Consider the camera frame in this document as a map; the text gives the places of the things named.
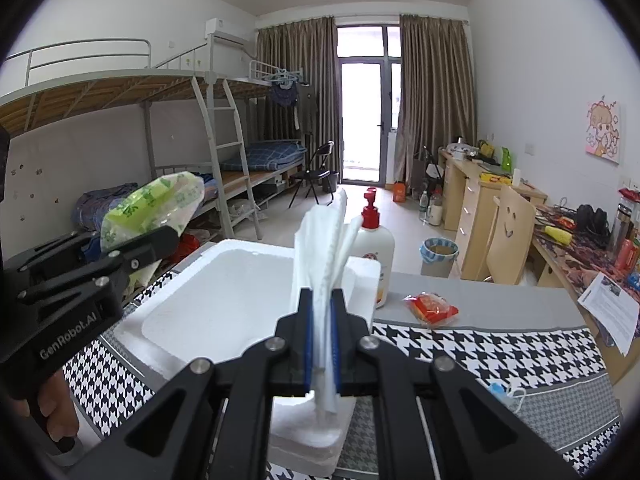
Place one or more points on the grey metal bunk bed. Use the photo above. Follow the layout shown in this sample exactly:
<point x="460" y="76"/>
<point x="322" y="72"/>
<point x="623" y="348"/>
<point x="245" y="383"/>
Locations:
<point x="100" y="90"/>
<point x="260" y="82"/>

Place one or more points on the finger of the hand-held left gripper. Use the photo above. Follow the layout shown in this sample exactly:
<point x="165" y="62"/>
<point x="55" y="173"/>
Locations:
<point x="150" y="247"/>
<point x="65" y="250"/>

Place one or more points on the white lotion bottle red pump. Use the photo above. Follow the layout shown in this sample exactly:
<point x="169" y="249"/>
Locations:
<point x="380" y="260"/>

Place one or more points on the white air conditioner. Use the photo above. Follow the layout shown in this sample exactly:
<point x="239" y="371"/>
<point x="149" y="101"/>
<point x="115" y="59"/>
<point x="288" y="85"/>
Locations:
<point x="225" y="30"/>

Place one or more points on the pink cartoon wall poster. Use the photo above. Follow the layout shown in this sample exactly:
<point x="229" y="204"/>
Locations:
<point x="603" y="132"/>

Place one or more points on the dark green hanging garment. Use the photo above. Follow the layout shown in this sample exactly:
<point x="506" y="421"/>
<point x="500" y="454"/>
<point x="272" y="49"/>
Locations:
<point x="307" y="110"/>

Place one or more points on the orange bag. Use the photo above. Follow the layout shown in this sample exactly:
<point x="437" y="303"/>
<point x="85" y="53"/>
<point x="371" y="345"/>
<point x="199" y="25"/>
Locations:
<point x="399" y="192"/>

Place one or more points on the black folding chair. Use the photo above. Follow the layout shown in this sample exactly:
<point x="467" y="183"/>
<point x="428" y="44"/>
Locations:
<point x="315" y="175"/>

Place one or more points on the blue plaid bedding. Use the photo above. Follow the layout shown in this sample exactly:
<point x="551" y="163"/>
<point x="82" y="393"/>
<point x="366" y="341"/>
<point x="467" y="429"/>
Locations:
<point x="270" y="155"/>

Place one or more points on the black bucket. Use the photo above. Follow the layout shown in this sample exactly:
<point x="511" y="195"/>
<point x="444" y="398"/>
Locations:
<point x="330" y="182"/>

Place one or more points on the green plastic bottle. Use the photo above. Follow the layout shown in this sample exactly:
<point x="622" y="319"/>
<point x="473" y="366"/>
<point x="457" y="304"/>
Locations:
<point x="424" y="207"/>

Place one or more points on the green tissue packet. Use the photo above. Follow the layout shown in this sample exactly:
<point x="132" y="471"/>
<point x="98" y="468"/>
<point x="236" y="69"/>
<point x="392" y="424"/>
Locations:
<point x="150" y="200"/>

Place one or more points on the white paper tissue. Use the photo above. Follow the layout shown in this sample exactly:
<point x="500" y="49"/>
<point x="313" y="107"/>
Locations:
<point x="320" y="240"/>

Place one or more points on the tall clear bottle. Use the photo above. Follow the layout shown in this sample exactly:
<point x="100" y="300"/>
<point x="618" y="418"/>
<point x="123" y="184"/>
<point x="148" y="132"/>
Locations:
<point x="622" y="225"/>

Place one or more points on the blue trash bin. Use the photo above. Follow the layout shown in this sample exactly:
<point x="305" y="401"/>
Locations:
<point x="440" y="257"/>

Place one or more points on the white cooking pot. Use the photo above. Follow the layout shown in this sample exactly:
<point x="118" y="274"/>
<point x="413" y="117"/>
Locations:
<point x="460" y="151"/>

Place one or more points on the dark blue hanging garment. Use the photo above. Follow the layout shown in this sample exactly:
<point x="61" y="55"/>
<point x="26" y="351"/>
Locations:
<point x="284" y="95"/>

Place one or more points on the white plastic jug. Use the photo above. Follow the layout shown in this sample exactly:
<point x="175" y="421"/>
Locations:
<point x="436" y="212"/>

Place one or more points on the person's left hand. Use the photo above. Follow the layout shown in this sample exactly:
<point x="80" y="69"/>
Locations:
<point x="55" y="402"/>

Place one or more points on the glass balcony door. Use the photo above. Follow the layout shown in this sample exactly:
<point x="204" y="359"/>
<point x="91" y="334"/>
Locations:
<point x="365" y="110"/>

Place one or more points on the houndstooth table cover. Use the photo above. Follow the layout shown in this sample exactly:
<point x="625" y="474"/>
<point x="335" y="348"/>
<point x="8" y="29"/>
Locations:
<point x="500" y="350"/>

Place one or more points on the wooden desk with drawers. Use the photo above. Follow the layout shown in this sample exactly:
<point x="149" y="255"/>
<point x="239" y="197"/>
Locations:
<point x="475" y="210"/>

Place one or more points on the brown curtain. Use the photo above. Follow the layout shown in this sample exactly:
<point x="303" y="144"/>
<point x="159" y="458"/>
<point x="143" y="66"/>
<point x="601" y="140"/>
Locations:
<point x="295" y="85"/>
<point x="435" y="90"/>

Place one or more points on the blue crumpled bedding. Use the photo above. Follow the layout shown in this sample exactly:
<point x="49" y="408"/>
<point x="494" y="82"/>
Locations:
<point x="95" y="205"/>

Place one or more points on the white foam box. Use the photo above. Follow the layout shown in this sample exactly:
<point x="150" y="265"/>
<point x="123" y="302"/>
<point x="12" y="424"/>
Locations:
<point x="200" y="300"/>

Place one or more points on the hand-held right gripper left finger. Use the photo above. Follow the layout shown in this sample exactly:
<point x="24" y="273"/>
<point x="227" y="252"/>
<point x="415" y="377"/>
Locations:
<point x="306" y="340"/>

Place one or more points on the wooden desk with patterned mat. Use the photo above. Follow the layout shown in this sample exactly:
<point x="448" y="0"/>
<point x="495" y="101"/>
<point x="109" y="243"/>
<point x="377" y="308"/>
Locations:
<point x="565" y="265"/>

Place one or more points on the red snack bag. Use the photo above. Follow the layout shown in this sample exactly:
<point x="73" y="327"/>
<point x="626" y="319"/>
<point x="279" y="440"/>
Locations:
<point x="631" y="195"/>

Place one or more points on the yellow object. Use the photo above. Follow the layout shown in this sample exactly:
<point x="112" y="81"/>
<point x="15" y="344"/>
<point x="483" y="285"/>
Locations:
<point x="557" y="235"/>

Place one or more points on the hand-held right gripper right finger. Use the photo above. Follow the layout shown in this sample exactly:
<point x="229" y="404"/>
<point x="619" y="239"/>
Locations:
<point x="336" y="340"/>

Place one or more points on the black headphones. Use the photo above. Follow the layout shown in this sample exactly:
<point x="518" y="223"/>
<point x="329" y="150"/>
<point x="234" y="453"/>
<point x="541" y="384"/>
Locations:
<point x="592" y="222"/>

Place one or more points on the wooden chair with smiley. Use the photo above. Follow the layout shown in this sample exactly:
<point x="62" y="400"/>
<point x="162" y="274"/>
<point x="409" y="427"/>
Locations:
<point x="510" y="230"/>

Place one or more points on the white wall socket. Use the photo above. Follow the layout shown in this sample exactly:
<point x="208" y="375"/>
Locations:
<point x="528" y="149"/>

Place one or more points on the light blue clothes hanger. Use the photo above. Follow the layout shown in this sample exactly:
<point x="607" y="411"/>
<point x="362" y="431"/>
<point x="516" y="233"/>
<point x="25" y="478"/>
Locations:
<point x="282" y="76"/>

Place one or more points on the white printed paper sheets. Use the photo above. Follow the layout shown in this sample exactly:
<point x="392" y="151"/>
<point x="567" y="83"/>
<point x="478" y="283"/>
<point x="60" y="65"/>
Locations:
<point x="610" y="310"/>

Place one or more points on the blue face mask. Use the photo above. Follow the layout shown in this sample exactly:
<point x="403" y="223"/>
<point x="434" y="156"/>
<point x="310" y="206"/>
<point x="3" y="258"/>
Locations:
<point x="500" y="391"/>

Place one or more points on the white roll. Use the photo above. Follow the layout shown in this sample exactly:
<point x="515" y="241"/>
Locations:
<point x="516" y="177"/>

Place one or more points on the red snack packet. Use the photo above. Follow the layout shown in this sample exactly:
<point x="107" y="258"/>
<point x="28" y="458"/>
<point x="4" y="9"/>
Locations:
<point x="432" y="307"/>

